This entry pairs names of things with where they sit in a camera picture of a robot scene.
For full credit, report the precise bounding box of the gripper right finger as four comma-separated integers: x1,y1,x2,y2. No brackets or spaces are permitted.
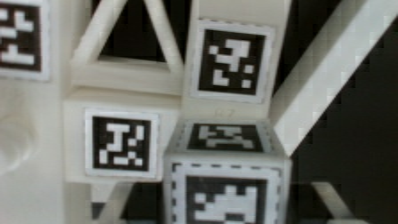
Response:
290,182,372,224

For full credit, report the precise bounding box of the white chair back frame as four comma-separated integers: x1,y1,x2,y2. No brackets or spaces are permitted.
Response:
0,0,292,224

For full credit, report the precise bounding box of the white front rail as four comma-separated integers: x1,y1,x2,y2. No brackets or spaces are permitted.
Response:
271,0,398,155

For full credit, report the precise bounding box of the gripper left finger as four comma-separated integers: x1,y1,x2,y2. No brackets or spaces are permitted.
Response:
93,183,163,224

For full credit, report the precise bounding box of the white tagged cube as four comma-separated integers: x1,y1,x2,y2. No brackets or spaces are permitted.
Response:
164,120,292,224

